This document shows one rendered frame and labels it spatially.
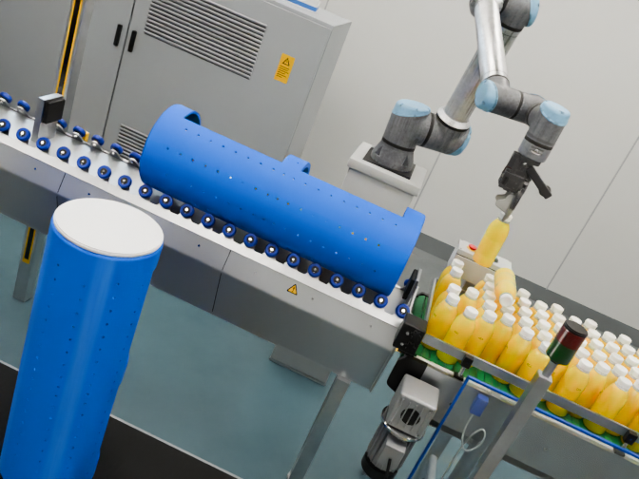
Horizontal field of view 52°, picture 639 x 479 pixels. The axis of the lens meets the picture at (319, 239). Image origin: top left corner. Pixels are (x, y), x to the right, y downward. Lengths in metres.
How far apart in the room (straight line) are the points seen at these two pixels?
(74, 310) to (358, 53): 3.46
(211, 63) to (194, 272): 1.82
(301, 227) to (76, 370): 0.74
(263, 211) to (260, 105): 1.77
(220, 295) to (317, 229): 0.44
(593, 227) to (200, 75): 2.93
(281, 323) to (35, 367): 0.75
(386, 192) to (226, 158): 0.96
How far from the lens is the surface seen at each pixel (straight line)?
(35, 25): 4.29
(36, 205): 2.42
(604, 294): 5.29
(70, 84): 2.74
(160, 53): 3.90
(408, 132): 2.79
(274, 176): 2.00
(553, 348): 1.78
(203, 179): 2.04
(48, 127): 2.44
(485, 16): 2.43
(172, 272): 2.24
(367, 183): 2.79
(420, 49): 4.78
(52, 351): 1.87
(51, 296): 1.80
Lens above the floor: 1.90
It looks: 24 degrees down
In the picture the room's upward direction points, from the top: 23 degrees clockwise
